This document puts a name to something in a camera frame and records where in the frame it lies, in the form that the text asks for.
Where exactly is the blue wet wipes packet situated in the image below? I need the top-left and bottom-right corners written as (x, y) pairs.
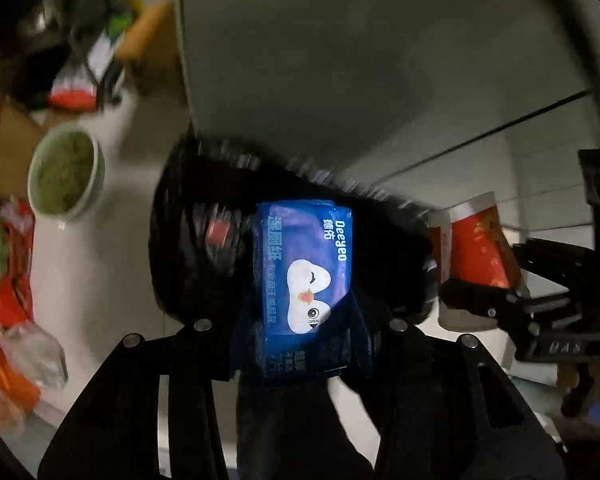
top-left (230, 200), bottom-right (376, 386)

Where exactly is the clear plastic bag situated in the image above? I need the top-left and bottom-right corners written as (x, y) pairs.
top-left (0, 319), bottom-right (69, 391)

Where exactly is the brown cardboard box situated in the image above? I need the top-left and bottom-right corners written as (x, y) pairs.
top-left (0, 94), bottom-right (47, 197)

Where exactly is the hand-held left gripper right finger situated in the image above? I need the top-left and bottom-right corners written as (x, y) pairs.
top-left (349, 316), bottom-right (567, 480)

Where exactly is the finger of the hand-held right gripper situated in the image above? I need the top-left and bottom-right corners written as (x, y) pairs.
top-left (439, 278), bottom-right (543, 348)
top-left (509, 240), bottom-right (597, 288)

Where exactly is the red paper cup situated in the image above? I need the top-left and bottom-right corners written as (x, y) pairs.
top-left (426, 191), bottom-right (531, 332)

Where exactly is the orange snack packet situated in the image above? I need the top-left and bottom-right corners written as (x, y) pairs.
top-left (0, 349), bottom-right (42, 428)

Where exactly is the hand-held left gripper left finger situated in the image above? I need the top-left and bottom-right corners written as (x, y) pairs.
top-left (37, 310), bottom-right (253, 480)

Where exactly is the bowl with leftover food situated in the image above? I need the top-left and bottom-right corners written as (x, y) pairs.
top-left (27, 124), bottom-right (106, 222)

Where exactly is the red snack wrapper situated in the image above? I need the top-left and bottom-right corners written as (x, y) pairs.
top-left (0, 197), bottom-right (37, 327)

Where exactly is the brown cardboard piece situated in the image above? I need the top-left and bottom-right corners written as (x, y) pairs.
top-left (114, 0), bottom-right (177, 63)

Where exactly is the red and white packet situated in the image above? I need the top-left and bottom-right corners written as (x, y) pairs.
top-left (47, 62), bottom-right (100, 111)

